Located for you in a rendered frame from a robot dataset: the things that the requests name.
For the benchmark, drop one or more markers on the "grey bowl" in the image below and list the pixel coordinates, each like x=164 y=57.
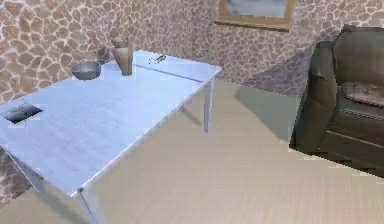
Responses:
x=86 y=70

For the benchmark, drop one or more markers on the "brown vase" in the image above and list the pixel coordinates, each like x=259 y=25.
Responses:
x=123 y=57

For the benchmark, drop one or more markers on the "dark brown armchair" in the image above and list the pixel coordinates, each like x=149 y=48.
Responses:
x=336 y=110

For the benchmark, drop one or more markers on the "wooden framed picture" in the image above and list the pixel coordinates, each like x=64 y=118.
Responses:
x=255 y=13

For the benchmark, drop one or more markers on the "pale blue table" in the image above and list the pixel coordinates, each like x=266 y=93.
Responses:
x=100 y=113

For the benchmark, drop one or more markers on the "dark flat phone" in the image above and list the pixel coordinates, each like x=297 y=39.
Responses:
x=20 y=112

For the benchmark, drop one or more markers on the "brown patterned cushion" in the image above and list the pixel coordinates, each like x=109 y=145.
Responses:
x=364 y=92

